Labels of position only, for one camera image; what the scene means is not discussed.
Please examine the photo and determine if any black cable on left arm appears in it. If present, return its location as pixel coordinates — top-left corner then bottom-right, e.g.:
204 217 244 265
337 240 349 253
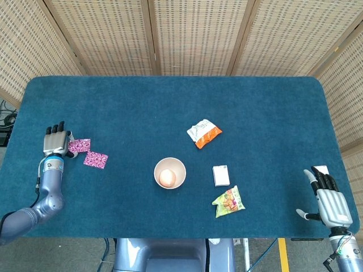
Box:
0 158 48 230

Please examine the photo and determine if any orange and white snack bag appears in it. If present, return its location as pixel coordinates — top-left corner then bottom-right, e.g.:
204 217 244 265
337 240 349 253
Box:
186 118 223 150

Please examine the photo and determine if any pink patterned packet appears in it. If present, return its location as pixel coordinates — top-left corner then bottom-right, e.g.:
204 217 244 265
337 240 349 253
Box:
67 138 91 154
83 151 109 170

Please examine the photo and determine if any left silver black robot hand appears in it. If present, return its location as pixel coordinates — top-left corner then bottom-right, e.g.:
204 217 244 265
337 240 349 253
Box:
42 121 79 160

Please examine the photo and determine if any orange fruit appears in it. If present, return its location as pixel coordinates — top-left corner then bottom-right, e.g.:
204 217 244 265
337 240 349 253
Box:
159 169 177 187

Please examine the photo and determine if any blue-grey robot torso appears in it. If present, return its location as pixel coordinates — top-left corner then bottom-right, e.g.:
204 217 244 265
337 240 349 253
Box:
113 237 236 272

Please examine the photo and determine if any white tissue pack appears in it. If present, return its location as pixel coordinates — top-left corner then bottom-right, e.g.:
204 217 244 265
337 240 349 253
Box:
212 165 231 187

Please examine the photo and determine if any green snack bag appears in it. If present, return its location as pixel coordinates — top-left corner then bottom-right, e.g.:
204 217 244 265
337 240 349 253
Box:
212 185 246 219

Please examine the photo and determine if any beige round bowl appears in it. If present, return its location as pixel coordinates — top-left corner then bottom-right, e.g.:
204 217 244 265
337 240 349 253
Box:
154 157 187 190

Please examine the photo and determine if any blue cable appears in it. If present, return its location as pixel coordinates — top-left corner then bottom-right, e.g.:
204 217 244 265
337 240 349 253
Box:
251 237 278 272
98 237 117 272

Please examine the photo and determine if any black cable bundle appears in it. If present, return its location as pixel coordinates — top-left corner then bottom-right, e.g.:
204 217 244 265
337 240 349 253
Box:
0 99 18 127

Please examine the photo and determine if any blue carpet table cover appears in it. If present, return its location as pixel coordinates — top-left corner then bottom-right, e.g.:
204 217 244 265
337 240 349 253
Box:
0 75 360 240

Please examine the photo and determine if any white metal post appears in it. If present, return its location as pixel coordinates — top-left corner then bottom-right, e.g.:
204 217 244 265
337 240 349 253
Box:
242 238 252 272

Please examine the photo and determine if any woven bamboo folding screen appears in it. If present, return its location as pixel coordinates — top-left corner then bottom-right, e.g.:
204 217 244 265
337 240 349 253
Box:
0 0 363 205

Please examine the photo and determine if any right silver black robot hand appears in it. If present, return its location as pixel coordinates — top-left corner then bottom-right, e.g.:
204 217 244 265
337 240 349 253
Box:
296 165 354 228

